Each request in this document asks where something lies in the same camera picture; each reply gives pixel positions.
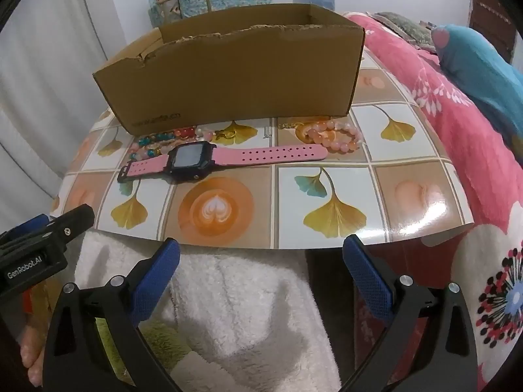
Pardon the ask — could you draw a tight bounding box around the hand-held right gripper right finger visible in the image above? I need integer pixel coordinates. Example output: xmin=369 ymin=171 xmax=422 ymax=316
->
xmin=342 ymin=235 xmax=479 ymax=392

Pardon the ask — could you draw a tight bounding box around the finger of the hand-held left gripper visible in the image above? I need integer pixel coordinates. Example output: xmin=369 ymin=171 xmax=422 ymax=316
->
xmin=0 ymin=213 xmax=50 ymax=246
xmin=39 ymin=204 xmax=95 ymax=251

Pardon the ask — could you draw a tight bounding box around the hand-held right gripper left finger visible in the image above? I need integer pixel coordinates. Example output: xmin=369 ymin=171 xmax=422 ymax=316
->
xmin=43 ymin=238 xmax=182 ymax=392

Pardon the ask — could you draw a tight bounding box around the multicoloured bead bracelet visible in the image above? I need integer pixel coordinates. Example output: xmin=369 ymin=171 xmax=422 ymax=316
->
xmin=128 ymin=126 xmax=216 ymax=165

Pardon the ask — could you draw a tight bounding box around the peach bead bracelet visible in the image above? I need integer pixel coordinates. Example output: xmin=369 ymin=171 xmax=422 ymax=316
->
xmin=303 ymin=120 xmax=364 ymax=155

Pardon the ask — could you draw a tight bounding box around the pink strap watch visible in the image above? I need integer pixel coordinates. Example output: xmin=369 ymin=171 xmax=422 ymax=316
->
xmin=117 ymin=141 xmax=329 ymax=184

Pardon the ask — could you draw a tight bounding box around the brown cardboard box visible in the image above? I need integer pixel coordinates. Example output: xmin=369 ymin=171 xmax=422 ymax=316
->
xmin=92 ymin=3 xmax=365 ymax=136

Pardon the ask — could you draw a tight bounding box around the person's left hand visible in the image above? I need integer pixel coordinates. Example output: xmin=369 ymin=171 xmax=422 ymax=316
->
xmin=18 ymin=326 xmax=45 ymax=388

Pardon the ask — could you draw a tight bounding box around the green fluffy cloth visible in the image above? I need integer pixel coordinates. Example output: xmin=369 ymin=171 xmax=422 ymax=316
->
xmin=95 ymin=318 xmax=189 ymax=386

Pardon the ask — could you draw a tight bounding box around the white fluffy cloth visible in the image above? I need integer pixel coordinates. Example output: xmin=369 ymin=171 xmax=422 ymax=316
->
xmin=75 ymin=230 xmax=345 ymax=392

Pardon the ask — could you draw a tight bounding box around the white curtain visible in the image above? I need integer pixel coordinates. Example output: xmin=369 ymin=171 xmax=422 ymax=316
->
xmin=0 ymin=0 xmax=125 ymax=215

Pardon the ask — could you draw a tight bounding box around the pink floral blanket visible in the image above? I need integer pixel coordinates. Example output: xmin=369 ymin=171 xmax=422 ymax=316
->
xmin=346 ymin=11 xmax=523 ymax=380

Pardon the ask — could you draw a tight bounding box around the blue plush pillow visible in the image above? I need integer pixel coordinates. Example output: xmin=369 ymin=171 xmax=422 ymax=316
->
xmin=432 ymin=24 xmax=523 ymax=133

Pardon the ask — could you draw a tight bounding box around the wooden chair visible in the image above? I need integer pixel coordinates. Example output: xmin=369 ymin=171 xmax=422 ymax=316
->
xmin=154 ymin=0 xmax=214 ymax=23

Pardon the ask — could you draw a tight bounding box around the grey patterned cushion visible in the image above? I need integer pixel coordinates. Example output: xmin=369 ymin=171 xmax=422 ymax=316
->
xmin=369 ymin=10 xmax=437 ymax=53

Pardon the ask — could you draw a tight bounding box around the brown door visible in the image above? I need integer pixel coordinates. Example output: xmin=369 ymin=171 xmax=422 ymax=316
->
xmin=469 ymin=0 xmax=519 ymax=63

